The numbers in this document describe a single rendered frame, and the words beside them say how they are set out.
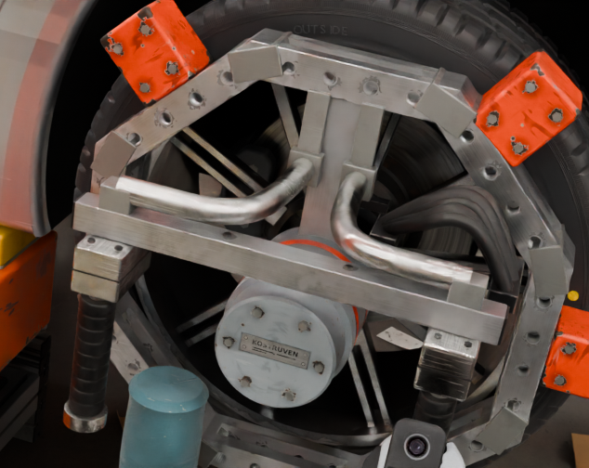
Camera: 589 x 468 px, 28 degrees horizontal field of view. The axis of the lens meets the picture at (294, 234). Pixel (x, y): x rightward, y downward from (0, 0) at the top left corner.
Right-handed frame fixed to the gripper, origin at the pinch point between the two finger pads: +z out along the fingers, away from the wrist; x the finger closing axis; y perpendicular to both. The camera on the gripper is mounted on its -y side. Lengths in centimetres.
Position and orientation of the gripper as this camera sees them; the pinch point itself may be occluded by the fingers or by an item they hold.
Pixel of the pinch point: (427, 438)
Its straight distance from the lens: 114.7
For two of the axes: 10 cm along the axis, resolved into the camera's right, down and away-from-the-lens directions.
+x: 9.5, 2.5, -1.6
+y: -1.7, 8.9, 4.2
